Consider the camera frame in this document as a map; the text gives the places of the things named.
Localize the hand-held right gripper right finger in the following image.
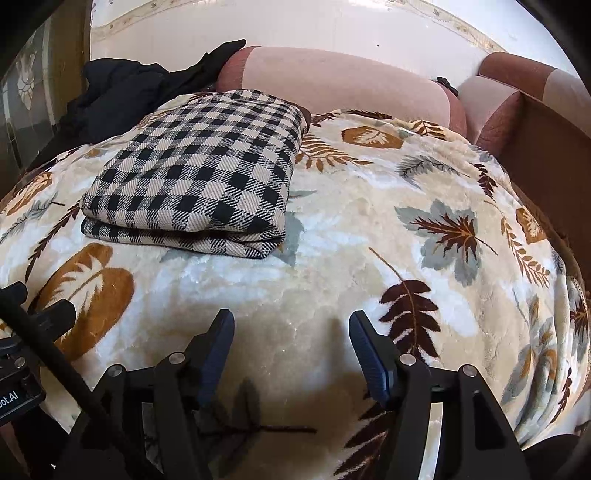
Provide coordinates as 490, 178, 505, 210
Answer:
348, 310, 529, 480

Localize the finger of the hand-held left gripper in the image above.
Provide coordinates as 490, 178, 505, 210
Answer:
0, 282, 29, 315
27, 299, 78, 343

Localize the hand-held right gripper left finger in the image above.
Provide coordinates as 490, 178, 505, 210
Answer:
55, 308, 236, 480

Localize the black white checked cloth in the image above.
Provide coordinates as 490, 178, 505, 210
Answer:
80, 89, 309, 260

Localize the leaf print blanket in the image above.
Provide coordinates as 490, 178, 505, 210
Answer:
0, 91, 591, 480

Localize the glass panel door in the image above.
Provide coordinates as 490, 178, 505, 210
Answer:
0, 0, 93, 188

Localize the dark cloth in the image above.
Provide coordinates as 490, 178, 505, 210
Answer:
54, 39, 247, 145

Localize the pink sofa cushion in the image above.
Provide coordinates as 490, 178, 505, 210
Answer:
216, 45, 468, 136
457, 75, 526, 155

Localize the black cable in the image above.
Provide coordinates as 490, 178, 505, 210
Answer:
0, 291, 165, 480

